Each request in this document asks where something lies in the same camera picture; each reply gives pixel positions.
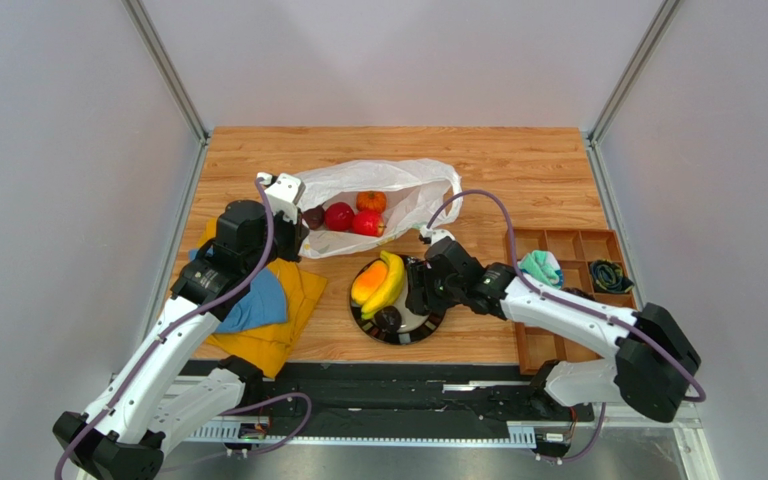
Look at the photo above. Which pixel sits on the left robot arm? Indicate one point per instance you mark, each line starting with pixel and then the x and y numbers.
pixel 228 289

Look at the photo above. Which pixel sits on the wooden compartment tray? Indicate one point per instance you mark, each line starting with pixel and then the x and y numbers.
pixel 575 250

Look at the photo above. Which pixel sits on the yellow orange mango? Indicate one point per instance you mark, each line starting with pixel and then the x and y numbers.
pixel 368 282

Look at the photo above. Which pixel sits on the dark purple fruit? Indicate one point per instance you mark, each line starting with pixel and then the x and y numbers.
pixel 314 218

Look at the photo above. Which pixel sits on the white plastic bag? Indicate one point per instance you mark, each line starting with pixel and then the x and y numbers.
pixel 415 190

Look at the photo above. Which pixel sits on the yellow banana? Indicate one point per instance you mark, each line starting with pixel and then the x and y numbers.
pixel 391 287

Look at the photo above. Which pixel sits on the orange toy pumpkin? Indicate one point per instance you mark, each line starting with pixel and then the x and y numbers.
pixel 374 201

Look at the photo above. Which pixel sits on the dark eggplant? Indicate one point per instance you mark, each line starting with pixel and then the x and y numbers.
pixel 389 319

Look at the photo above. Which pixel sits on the aluminium frame post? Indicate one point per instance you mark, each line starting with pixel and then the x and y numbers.
pixel 655 31
pixel 151 38

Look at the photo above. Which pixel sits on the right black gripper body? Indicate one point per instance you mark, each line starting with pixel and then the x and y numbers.
pixel 418 290

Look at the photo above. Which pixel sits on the black round plate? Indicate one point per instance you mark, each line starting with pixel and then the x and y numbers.
pixel 415 327

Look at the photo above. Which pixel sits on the teal sock upper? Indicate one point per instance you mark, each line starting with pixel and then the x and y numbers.
pixel 544 267

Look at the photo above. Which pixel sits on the yellow cloth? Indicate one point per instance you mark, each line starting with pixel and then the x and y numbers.
pixel 269 347

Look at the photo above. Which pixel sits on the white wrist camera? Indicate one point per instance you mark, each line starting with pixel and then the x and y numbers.
pixel 430 236
pixel 283 193

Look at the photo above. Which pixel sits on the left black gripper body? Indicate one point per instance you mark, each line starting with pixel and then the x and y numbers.
pixel 287 234

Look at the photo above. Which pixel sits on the right aluminium frame post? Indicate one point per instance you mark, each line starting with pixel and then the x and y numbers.
pixel 655 31

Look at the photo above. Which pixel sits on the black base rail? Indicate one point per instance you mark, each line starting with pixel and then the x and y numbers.
pixel 405 405

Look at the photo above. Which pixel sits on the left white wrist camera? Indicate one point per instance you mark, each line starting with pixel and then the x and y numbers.
pixel 283 193

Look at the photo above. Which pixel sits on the dark patterned sock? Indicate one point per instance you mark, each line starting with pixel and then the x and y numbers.
pixel 608 277

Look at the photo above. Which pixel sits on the blue cloth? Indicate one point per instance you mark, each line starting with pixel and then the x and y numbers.
pixel 264 305

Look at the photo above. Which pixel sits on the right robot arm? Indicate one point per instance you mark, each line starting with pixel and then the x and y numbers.
pixel 644 358

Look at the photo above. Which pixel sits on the red apple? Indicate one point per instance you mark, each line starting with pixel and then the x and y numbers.
pixel 368 223
pixel 339 217

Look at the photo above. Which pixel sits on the left aluminium frame post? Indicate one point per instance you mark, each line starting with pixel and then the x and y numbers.
pixel 151 38

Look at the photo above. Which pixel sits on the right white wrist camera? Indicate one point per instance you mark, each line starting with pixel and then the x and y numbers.
pixel 430 236

